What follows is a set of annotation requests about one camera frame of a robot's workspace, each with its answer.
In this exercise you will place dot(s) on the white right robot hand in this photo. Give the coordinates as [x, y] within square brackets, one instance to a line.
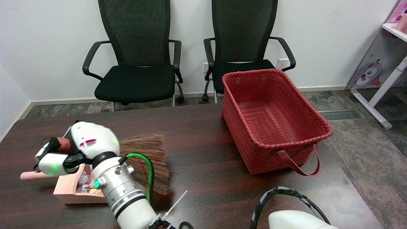
[92, 140]

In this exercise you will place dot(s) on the tan paper ball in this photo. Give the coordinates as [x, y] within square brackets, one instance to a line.
[95, 191]

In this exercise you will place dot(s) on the brown straw hand broom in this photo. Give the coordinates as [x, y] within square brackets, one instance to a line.
[155, 159]

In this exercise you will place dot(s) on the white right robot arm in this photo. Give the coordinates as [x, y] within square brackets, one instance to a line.
[124, 190]

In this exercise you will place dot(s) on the wooden dustpan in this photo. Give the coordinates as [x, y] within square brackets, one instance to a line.
[66, 187]

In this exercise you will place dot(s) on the black mesh office chair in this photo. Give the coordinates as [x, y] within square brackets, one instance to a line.
[136, 79]
[241, 31]

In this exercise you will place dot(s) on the red woven basket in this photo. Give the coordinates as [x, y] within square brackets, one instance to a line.
[270, 121]

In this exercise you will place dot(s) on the metal floor vent grille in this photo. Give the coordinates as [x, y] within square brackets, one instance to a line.
[341, 114]

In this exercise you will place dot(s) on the pink white children's desk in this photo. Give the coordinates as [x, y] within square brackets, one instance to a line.
[369, 73]

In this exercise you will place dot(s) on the pink plastic cup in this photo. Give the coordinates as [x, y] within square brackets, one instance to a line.
[402, 24]

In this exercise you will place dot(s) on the white wall socket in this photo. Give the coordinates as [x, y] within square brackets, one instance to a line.
[205, 66]
[282, 63]

